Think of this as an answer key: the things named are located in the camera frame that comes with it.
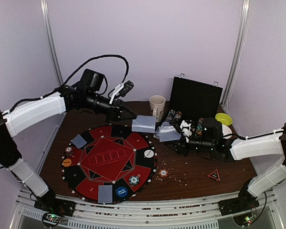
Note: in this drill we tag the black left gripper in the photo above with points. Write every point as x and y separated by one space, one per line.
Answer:
115 110

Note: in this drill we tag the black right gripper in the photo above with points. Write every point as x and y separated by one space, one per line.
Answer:
184 142

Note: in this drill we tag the grey card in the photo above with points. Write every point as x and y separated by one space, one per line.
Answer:
144 124

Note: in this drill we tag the grey playing card deck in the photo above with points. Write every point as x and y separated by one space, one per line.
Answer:
166 132

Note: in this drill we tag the white dealer button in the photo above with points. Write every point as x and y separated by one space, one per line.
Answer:
148 153

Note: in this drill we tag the poker chip row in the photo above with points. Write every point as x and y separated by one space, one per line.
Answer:
199 128
170 116
177 119

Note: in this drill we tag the grey dealt playing cards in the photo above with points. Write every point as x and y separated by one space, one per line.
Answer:
78 141

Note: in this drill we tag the orange white chip stack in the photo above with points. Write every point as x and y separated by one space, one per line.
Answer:
163 173

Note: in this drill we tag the red white chip stack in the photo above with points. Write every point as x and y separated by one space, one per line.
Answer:
69 151

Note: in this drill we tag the green white chip stack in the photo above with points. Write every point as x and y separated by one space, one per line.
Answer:
134 180

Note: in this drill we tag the orange big blind button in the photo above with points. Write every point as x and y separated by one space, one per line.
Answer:
67 162

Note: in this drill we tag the blue small blind button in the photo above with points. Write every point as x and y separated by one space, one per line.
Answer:
121 192

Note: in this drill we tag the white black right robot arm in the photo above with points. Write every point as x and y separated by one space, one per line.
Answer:
232 147

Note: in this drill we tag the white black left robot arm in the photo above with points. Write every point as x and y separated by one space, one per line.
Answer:
34 112

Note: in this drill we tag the white orange bowl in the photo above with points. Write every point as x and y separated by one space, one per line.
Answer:
226 132

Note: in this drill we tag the green plastic bowl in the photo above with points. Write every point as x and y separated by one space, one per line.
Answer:
225 119

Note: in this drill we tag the black red triangular token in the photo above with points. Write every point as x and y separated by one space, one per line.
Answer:
214 175

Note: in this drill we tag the cream ceramic mug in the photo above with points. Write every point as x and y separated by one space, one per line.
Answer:
157 105

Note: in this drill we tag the black poker chip case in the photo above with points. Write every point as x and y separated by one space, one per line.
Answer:
193 99

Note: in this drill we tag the round red black poker mat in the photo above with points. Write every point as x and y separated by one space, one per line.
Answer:
112 155

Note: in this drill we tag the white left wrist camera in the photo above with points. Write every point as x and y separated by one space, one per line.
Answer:
121 90

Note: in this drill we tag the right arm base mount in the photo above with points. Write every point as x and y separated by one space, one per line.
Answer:
238 205

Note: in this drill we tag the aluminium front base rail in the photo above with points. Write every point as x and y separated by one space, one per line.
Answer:
189 213

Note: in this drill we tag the right aluminium frame post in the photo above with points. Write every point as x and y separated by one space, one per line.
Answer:
237 53

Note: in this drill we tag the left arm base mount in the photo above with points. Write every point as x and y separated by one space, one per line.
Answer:
50 203

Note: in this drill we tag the aluminium corner frame post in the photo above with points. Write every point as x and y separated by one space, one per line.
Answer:
53 54

